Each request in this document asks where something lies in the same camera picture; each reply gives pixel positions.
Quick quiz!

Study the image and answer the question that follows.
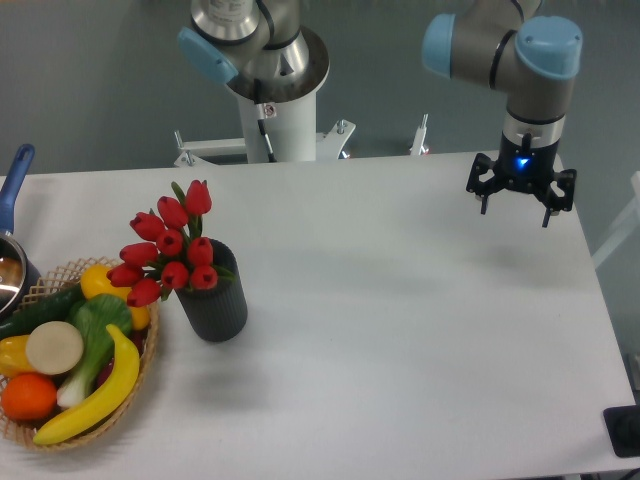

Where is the yellow bell pepper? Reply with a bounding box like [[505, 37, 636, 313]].
[[0, 335, 36, 378]]

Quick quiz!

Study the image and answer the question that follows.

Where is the red tulip bouquet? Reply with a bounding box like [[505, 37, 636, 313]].
[[107, 180, 235, 308]]

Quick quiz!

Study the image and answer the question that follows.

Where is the beige round disc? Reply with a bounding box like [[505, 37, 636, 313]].
[[25, 321, 84, 375]]

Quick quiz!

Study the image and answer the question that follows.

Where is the woven wicker basket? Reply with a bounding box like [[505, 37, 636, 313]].
[[1, 257, 159, 452]]

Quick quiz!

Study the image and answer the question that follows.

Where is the yellow lemon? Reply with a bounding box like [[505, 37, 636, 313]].
[[80, 264, 151, 331]]

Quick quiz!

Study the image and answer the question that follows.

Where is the right table clamp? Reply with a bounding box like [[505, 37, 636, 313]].
[[409, 113, 429, 156]]

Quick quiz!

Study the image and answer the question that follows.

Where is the green bok choy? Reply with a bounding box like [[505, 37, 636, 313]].
[[57, 294, 132, 410]]

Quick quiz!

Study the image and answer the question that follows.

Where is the orange fruit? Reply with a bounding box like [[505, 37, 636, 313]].
[[1, 373, 57, 421]]

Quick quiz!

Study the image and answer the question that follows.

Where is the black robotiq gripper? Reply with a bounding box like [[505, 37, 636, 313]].
[[466, 135, 577, 228]]

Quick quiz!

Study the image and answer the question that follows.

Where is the red fruit in basket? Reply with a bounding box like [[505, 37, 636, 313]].
[[95, 330, 147, 388]]

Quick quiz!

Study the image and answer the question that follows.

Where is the dark grey ribbed vase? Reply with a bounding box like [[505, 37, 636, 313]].
[[176, 239, 248, 343]]

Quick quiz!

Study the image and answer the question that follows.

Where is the yellow banana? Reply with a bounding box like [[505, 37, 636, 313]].
[[33, 324, 140, 446]]

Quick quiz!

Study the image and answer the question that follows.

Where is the white frame at right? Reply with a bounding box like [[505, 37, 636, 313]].
[[591, 171, 639, 270]]

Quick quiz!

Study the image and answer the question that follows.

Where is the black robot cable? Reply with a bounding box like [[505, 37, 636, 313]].
[[252, 78, 278, 163]]

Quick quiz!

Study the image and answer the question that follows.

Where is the black device at edge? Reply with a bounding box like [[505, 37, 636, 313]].
[[603, 405, 640, 458]]

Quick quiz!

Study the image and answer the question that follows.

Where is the green cucumber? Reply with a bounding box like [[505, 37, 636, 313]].
[[1, 284, 85, 340]]

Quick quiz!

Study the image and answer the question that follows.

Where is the middle table clamp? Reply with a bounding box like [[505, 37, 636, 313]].
[[316, 119, 356, 161]]

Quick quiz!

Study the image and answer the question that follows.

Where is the table clamp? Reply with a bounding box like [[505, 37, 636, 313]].
[[409, 113, 429, 156], [173, 130, 247, 167], [316, 119, 356, 161]]

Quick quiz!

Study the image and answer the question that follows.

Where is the blue handled saucepan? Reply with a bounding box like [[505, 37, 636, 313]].
[[1, 144, 40, 320]]

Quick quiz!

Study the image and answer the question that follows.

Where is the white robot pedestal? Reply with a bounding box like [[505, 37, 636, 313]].
[[228, 26, 330, 164]]

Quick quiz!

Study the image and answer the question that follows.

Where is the left table clamp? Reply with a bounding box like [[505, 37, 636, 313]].
[[173, 130, 247, 167]]

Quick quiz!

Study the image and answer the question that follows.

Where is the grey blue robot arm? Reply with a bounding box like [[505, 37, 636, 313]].
[[177, 1, 583, 216]]

